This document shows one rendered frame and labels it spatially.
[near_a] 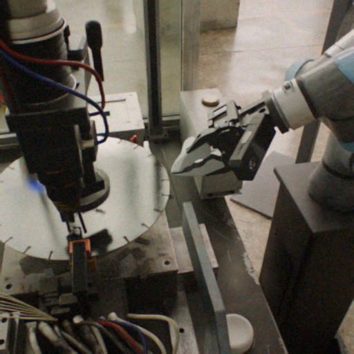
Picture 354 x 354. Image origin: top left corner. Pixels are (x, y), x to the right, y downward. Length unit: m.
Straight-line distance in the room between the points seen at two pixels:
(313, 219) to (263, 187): 1.19
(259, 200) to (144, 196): 1.42
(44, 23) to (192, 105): 0.72
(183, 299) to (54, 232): 0.29
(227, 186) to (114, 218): 0.39
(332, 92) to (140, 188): 0.36
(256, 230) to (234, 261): 1.10
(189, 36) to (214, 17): 2.95
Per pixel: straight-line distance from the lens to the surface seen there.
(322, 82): 0.67
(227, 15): 4.14
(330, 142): 1.01
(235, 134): 0.68
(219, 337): 0.55
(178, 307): 0.82
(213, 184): 1.01
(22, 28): 0.41
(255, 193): 2.15
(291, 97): 0.67
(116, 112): 1.08
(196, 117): 1.05
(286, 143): 2.57
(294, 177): 1.13
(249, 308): 0.84
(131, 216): 0.71
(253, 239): 1.96
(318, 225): 1.02
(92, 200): 0.73
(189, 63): 1.16
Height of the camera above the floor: 1.46
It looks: 42 degrees down
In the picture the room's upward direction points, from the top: straight up
